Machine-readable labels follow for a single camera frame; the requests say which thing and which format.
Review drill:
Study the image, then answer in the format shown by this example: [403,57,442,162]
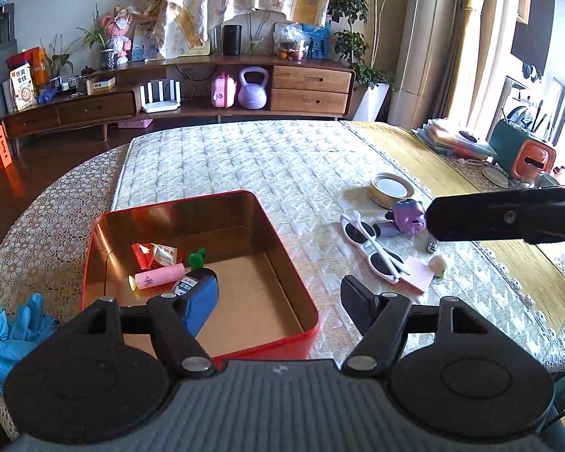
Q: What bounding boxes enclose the blue rubber gloves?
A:
[0,293,59,395]

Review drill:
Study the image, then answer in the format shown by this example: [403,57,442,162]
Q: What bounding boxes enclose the red metal tin box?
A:
[80,191,319,363]

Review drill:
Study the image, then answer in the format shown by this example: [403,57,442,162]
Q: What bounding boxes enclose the red snack packet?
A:
[131,243,178,270]

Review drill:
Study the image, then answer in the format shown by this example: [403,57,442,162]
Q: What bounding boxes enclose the purple toy figure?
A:
[374,199,426,238]

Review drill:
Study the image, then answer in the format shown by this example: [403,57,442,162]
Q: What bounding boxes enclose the green toy figure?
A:
[188,248,207,269]

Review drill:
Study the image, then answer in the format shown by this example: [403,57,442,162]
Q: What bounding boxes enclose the cereal box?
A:
[10,63,35,111]

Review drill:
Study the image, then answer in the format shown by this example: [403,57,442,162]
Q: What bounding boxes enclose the pink doll figure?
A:
[102,6,135,66]

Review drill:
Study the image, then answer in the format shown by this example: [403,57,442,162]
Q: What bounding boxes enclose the yellow woven table runner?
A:
[345,121,565,331]

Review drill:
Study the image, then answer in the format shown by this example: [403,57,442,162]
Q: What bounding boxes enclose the pink lip balm tube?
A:
[128,263,185,292]

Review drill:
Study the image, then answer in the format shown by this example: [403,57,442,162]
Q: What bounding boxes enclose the pink toy bag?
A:
[210,72,237,108]

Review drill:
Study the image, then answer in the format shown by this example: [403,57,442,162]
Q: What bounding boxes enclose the white sunglasses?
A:
[340,210,409,284]

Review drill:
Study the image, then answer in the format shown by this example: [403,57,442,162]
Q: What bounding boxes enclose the white wifi router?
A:
[139,79,182,115]

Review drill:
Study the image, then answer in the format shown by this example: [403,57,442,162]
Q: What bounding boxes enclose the stack of books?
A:
[413,118,496,160]

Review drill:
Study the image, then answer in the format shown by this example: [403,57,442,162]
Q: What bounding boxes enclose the teal orange toaster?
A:
[489,119,556,181]

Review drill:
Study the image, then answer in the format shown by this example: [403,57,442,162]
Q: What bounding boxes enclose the pink notepad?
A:
[396,257,435,296]

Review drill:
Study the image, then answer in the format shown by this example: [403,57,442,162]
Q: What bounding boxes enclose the potted green tree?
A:
[327,0,408,121]

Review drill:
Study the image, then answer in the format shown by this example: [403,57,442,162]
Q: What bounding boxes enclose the purple kettlebell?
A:
[238,66,269,110]

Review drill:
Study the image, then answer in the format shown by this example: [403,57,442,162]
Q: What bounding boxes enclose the wooden TV cabinet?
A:
[3,55,354,144]

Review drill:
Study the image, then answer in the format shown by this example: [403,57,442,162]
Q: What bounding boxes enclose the round gold tin lid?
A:
[367,173,414,210]

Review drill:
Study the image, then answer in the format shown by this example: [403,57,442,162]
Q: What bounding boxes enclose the black cylindrical speaker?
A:
[222,24,243,56]

